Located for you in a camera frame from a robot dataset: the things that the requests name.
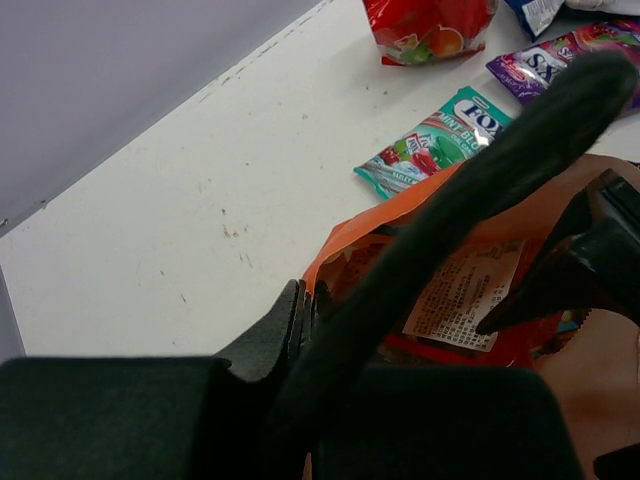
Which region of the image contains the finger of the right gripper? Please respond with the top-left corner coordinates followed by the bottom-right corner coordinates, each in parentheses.
top-left (593, 443), bottom-right (640, 480)
top-left (476, 169), bottom-right (639, 334)

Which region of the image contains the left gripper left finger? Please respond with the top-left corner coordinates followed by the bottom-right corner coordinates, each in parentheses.
top-left (1, 280), bottom-right (305, 479)

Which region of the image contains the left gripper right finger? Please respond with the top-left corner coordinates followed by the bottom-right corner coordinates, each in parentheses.
top-left (259, 293), bottom-right (584, 479)

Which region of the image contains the orange paper bag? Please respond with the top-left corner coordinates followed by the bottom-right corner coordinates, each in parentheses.
top-left (302, 49), bottom-right (640, 480)

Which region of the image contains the red snack packet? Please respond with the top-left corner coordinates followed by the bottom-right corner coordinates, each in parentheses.
top-left (374, 240), bottom-right (590, 368)

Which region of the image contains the green wafer packet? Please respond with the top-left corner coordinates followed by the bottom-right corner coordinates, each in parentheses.
top-left (354, 86), bottom-right (511, 199)

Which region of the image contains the purple Fox's candy bag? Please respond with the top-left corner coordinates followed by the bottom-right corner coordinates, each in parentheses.
top-left (486, 17), bottom-right (639, 105)

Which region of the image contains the blue white snack packet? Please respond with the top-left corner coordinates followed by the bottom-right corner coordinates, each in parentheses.
top-left (505, 0), bottom-right (639, 40)

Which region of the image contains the red chocolate bar packet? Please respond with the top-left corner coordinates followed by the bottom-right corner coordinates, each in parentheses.
top-left (363, 0), bottom-right (498, 67)

